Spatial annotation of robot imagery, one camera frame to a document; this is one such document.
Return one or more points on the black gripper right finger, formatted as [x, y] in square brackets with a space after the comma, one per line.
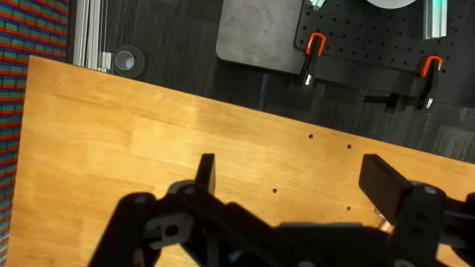
[385, 189]

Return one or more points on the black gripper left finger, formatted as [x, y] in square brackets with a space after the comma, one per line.
[204, 176]

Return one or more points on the orange black clamp far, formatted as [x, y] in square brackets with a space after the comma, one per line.
[421, 94]

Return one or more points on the orange black clamp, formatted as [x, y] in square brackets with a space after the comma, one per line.
[421, 94]
[311, 51]

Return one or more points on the round black caster foot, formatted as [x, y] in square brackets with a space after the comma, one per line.
[127, 62]

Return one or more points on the grey metal floor plate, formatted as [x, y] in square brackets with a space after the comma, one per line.
[259, 34]

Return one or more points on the orange black clamp near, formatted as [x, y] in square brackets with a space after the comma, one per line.
[311, 51]

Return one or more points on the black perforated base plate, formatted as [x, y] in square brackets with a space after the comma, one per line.
[384, 50]

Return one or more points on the silver aluminium extrusion frame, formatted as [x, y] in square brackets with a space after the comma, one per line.
[89, 48]

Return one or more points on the silver aluminium rail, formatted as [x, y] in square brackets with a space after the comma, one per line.
[434, 19]

